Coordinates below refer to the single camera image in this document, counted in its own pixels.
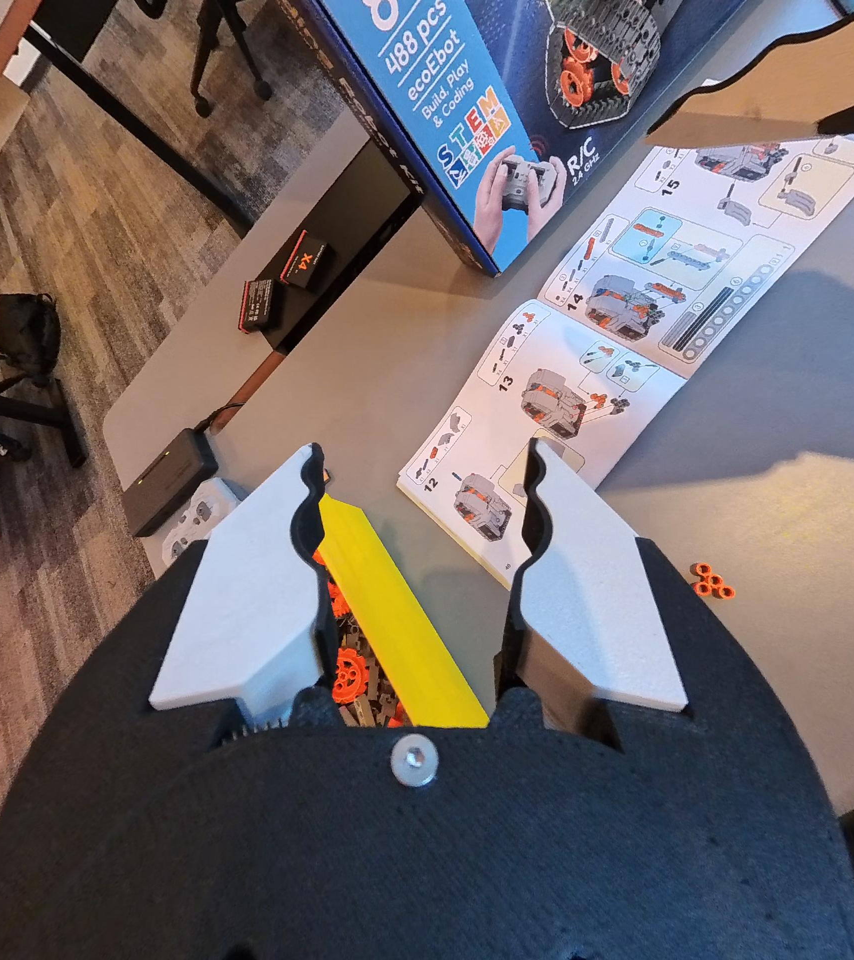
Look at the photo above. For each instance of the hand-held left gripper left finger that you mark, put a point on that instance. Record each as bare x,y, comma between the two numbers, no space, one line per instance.
246,600

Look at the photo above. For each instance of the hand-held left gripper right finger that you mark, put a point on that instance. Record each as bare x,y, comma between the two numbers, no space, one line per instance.
599,600

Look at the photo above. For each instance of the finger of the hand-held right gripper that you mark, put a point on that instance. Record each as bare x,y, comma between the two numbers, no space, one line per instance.
772,105

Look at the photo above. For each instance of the orange bushing cluster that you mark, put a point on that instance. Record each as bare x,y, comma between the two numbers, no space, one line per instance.
712,581

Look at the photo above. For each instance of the yellow plastic bin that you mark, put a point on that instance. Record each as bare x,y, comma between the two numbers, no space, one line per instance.
389,607

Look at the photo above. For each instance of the pile of building block pieces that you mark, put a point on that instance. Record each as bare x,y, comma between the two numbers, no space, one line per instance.
355,705

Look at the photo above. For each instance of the black desk leg bar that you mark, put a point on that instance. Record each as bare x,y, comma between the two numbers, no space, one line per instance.
134,124

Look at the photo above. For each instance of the grey blue battery module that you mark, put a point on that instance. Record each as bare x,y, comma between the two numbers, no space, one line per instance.
201,517

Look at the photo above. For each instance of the black power adapter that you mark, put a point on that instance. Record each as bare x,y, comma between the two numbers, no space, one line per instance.
171,484

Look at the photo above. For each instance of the instruction booklet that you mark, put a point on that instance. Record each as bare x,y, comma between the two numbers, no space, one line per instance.
622,337

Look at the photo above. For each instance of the black battery red label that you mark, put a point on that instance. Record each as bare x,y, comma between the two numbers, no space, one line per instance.
262,304
308,259

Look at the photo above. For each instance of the blue robot kit box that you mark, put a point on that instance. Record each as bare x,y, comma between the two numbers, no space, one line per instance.
472,112

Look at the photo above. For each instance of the black backpack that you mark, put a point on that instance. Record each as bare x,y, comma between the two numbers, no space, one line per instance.
27,337

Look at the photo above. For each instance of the black office chair base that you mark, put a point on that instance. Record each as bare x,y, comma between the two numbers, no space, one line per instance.
228,45

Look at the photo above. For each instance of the black desk foot frame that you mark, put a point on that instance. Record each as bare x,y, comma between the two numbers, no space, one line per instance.
36,416

